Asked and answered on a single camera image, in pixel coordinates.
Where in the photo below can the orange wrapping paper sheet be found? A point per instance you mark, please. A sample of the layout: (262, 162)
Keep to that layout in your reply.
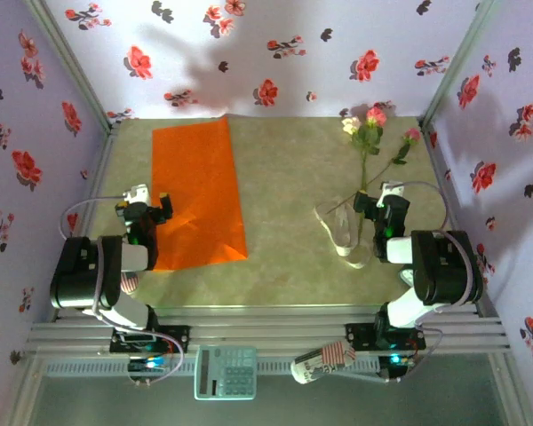
(195, 177)

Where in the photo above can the white printed ribbon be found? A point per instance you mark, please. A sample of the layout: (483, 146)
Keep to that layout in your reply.
(343, 250)

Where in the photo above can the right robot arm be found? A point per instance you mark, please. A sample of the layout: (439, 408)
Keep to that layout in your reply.
(444, 266)

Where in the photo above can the small printed striped can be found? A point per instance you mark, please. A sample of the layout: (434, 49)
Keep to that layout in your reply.
(129, 281)

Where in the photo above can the small white oval object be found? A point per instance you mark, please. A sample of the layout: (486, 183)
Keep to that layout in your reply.
(408, 277)

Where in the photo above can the large printed can, red stripes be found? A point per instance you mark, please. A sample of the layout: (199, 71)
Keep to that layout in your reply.
(315, 366)

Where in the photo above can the grey desk calculator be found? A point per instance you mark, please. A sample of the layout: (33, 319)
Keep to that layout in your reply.
(225, 373)

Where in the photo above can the aluminium side rail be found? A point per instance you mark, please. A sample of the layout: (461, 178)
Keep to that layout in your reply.
(442, 177)
(97, 177)

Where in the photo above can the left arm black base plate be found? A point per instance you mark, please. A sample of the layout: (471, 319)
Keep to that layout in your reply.
(177, 337)

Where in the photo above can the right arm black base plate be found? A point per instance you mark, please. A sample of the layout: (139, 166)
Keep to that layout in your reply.
(360, 337)

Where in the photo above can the aluminium corner post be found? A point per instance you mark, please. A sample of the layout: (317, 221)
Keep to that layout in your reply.
(74, 66)
(454, 66)

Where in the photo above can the aluminium front frame rails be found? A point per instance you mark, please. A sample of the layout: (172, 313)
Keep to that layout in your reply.
(271, 328)

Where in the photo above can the aluminium frame leg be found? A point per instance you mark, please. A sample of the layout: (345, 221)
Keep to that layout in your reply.
(513, 390)
(20, 390)

